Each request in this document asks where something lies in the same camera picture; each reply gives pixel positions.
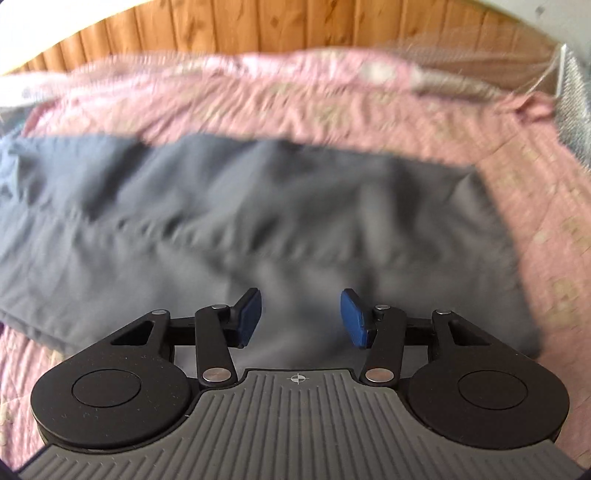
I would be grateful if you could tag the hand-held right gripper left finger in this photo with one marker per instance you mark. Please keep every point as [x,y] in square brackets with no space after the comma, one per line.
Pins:
[249,314]

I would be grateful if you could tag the pink bear print blanket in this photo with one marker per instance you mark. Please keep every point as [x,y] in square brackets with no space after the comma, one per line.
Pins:
[531,194]

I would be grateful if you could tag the pink cloud print pillow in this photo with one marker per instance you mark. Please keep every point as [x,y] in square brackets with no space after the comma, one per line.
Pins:
[383,71]

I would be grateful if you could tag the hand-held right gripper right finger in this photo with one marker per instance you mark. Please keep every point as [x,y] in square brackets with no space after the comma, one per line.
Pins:
[355,316]

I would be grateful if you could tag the grey-blue pants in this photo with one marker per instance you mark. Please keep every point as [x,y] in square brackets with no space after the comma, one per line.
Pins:
[277,207]

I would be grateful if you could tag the wooden headboard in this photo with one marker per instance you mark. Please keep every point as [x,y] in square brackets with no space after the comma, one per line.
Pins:
[277,27]

